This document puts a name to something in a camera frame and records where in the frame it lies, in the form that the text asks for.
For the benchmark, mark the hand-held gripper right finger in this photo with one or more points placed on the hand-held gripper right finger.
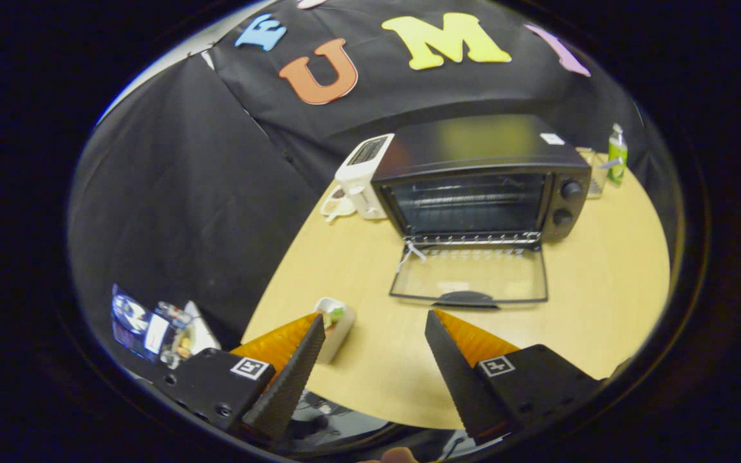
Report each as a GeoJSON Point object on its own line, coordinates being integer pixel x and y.
{"type": "Point", "coordinates": [460, 379]}

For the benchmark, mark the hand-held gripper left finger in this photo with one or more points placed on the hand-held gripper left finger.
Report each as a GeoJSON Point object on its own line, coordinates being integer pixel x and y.
{"type": "Point", "coordinates": [287, 379]}

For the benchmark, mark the black toaster oven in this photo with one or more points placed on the black toaster oven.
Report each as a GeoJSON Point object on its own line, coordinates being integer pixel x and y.
{"type": "Point", "coordinates": [473, 141]}

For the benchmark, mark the white pop-up toaster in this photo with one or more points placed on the white pop-up toaster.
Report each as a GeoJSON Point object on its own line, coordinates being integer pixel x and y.
{"type": "Point", "coordinates": [357, 180]}

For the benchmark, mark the pile of colourful packets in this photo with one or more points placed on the pile of colourful packets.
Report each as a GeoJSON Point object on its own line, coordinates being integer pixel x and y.
{"type": "Point", "coordinates": [158, 328]}

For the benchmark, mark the small white dish with spoon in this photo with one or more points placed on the small white dish with spoon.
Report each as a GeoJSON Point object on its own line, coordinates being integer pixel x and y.
{"type": "Point", "coordinates": [337, 206]}

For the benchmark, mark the clear glass cup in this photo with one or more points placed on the clear glass cup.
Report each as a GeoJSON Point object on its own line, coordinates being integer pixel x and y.
{"type": "Point", "coordinates": [595, 177]}

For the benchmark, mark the green label plastic bottle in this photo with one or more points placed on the green label plastic bottle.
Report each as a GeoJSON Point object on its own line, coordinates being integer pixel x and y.
{"type": "Point", "coordinates": [617, 157]}

